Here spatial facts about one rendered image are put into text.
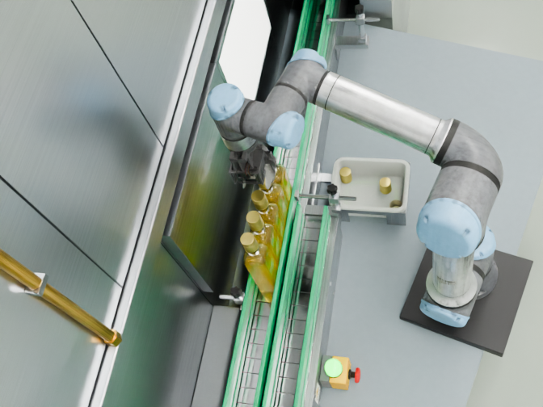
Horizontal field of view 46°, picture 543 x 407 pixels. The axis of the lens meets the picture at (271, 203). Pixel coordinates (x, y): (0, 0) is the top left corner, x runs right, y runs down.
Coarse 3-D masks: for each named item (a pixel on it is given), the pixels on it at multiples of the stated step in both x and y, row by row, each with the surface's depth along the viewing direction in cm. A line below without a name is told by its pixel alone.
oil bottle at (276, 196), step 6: (276, 186) 165; (270, 192) 163; (276, 192) 164; (282, 192) 168; (270, 198) 164; (276, 198) 164; (282, 198) 169; (276, 204) 165; (282, 204) 169; (282, 210) 169; (282, 216) 171
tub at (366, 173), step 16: (352, 160) 193; (368, 160) 192; (384, 160) 191; (400, 160) 190; (336, 176) 192; (352, 176) 198; (368, 176) 197; (384, 176) 196; (400, 176) 195; (352, 192) 196; (368, 192) 195; (400, 192) 192; (352, 208) 185; (368, 208) 184; (384, 208) 183; (400, 208) 182
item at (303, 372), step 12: (324, 216) 172; (324, 228) 170; (324, 240) 172; (324, 252) 173; (312, 288) 163; (312, 300) 161; (312, 312) 161; (312, 324) 164; (312, 336) 163; (300, 372) 153; (300, 384) 152; (300, 396) 152
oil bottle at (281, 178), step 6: (282, 168) 168; (276, 174) 166; (282, 174) 167; (276, 180) 166; (282, 180) 167; (288, 180) 174; (282, 186) 168; (288, 186) 174; (288, 192) 175; (288, 198) 175; (288, 204) 177
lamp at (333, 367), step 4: (328, 360) 165; (332, 360) 165; (336, 360) 165; (328, 364) 164; (332, 364) 164; (336, 364) 164; (340, 364) 164; (328, 368) 164; (332, 368) 163; (336, 368) 163; (340, 368) 164; (328, 372) 164; (332, 372) 163; (336, 372) 163; (340, 372) 164; (332, 376) 164; (336, 376) 164
